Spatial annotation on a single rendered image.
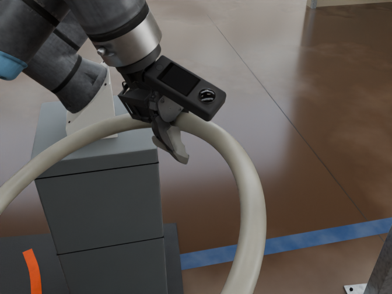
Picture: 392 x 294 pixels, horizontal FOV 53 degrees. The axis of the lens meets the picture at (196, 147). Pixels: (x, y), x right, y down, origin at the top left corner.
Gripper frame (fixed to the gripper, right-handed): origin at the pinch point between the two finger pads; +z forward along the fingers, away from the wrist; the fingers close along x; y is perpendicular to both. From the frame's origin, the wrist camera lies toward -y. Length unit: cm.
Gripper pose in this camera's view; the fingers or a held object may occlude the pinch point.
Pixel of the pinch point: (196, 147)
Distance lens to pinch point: 67.8
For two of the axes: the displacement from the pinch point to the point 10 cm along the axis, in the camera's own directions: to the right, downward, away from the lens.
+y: -7.6, -2.0, 6.1
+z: 3.5, 6.6, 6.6
